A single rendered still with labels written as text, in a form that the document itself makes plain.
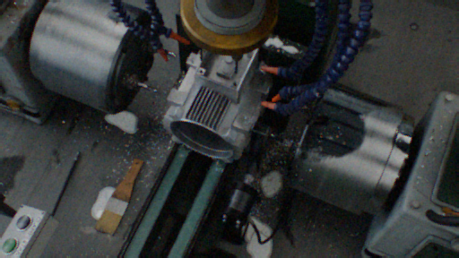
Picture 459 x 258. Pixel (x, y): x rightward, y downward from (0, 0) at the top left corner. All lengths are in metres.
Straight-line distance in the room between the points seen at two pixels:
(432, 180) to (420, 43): 0.67
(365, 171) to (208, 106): 0.35
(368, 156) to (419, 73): 0.59
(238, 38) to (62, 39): 0.42
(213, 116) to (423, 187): 0.44
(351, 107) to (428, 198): 0.23
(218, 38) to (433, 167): 0.48
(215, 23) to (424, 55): 0.86
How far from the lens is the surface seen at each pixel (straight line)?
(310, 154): 1.24
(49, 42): 1.38
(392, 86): 1.74
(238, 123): 1.32
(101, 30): 1.34
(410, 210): 1.22
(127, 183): 1.56
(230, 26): 1.10
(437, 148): 1.28
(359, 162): 1.24
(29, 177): 1.63
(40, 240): 1.29
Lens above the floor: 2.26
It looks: 65 degrees down
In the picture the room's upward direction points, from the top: 4 degrees clockwise
